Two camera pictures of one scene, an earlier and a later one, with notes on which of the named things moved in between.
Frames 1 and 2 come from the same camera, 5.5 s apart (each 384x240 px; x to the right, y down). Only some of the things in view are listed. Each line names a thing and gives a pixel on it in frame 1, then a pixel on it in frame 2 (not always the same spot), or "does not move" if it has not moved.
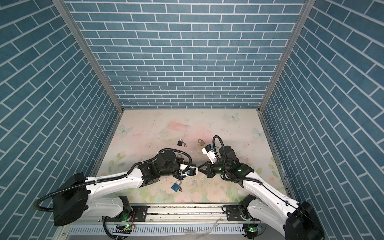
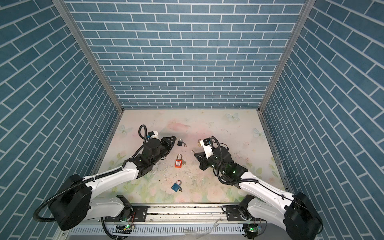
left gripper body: x=177 y=173 to x=162 y=152
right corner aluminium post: x=307 y=9 does not move
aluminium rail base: x=178 y=223 does not move
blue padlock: x=175 y=186 does not move
